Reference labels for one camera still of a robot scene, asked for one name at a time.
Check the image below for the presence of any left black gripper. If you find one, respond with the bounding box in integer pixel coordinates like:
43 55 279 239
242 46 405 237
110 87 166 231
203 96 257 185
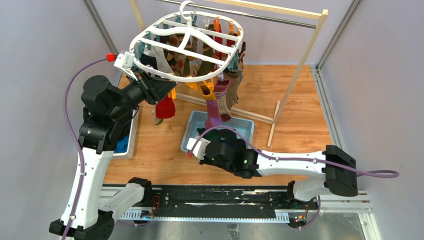
109 67 177 120

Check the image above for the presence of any beige striped ribbed sock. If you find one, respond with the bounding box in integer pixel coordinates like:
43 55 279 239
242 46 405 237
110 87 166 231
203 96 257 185
152 106 164 125

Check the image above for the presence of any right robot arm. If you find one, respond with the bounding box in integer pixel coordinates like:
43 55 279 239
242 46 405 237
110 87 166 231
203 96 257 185
192 141 359 209

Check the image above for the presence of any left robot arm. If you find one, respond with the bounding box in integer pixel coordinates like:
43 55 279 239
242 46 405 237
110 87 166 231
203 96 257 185
49 70 177 240

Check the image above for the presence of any white oval clip hanger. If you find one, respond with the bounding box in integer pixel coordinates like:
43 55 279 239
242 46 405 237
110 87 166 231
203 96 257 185
128 0 244 83

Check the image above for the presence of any white hanging sock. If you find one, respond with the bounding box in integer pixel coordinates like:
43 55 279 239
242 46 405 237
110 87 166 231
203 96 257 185
140 46 174 74

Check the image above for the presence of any dark green sock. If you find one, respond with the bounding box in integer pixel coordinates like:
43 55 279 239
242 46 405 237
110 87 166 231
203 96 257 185
203 128 247 150

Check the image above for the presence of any argyle brown hanging sock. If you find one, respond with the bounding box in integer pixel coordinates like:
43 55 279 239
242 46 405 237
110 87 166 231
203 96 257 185
161 33 194 77

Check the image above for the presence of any light blue plastic basket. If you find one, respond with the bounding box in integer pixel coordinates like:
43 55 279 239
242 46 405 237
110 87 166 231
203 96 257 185
180 110 255 154

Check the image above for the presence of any orange clothes peg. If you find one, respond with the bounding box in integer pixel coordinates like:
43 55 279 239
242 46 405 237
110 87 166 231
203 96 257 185
185 82 199 91

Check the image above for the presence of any purple mustard hanging sock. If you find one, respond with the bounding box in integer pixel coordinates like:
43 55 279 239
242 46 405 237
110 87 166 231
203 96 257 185
200 85 222 129

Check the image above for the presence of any blue cloth in basket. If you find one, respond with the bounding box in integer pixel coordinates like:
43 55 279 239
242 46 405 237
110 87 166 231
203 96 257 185
114 134 130 154

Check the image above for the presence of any olive tan hanging sock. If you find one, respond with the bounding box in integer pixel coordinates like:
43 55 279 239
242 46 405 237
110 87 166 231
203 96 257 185
214 72 241 122

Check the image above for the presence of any white plastic basket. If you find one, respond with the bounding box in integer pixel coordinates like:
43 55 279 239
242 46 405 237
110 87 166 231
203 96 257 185
112 110 139 159

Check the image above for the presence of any metal rack rod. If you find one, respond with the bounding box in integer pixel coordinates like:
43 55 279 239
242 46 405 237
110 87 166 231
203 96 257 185
155 0 317 29

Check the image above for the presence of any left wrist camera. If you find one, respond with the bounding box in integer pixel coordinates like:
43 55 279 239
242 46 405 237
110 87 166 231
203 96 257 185
113 51 137 80

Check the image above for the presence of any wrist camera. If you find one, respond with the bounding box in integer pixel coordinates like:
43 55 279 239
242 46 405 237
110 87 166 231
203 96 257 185
186 137 211 160
113 51 137 80

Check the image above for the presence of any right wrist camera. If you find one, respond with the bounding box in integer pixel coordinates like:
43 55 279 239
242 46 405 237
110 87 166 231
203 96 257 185
186 137 211 160

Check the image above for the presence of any wooden clothes rack frame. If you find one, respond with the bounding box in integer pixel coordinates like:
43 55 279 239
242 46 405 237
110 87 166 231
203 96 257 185
129 0 328 147

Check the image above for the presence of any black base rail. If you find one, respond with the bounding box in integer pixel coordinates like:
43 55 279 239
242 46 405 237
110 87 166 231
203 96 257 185
136 185 318 220

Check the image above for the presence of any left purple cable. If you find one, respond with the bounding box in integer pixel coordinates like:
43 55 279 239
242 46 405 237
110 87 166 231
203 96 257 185
61 52 117 240

